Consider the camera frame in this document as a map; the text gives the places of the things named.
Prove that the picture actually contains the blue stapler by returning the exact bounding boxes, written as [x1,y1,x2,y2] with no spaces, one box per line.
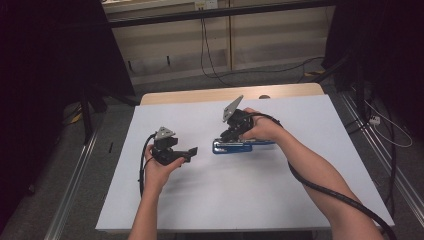
[212,137,276,155]

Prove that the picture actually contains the black curtain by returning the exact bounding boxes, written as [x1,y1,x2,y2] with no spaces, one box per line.
[0,0,135,226]
[321,0,424,143]

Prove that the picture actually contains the white wall outlet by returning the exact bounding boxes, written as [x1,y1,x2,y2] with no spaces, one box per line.
[194,0,219,11]

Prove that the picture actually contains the person's left hand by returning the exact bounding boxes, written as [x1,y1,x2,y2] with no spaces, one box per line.
[143,152,187,198]

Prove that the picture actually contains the aluminium floor rail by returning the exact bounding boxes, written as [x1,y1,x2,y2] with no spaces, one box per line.
[43,129,100,240]
[339,92,424,219]

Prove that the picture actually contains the white table sheet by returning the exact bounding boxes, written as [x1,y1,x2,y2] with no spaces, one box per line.
[95,94,395,233]

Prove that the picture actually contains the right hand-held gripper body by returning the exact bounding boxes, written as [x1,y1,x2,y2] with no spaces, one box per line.
[222,95,256,137]

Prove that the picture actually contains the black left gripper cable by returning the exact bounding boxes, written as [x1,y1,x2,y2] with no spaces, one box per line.
[138,132,158,198]

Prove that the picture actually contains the black hanging cables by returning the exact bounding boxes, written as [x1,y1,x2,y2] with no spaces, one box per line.
[199,17,234,88]

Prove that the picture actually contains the black floor cable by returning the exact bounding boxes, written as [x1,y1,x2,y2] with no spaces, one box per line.
[213,55,326,84]

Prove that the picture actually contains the white cable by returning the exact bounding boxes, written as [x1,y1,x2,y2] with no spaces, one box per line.
[364,99,414,149]

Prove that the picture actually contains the person's right hand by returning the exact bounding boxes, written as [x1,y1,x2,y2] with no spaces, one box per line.
[239,107,286,143]

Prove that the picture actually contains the wooden table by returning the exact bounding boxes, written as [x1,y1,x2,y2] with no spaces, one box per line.
[139,83,326,106]

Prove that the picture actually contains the black metal stand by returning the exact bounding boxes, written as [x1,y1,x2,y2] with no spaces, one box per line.
[313,52,372,134]
[79,84,138,145]

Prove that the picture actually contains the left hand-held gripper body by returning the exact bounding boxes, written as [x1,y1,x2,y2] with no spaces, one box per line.
[151,126,192,167]

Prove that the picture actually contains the black horizontal bar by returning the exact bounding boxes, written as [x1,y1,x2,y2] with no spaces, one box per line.
[107,0,335,29]

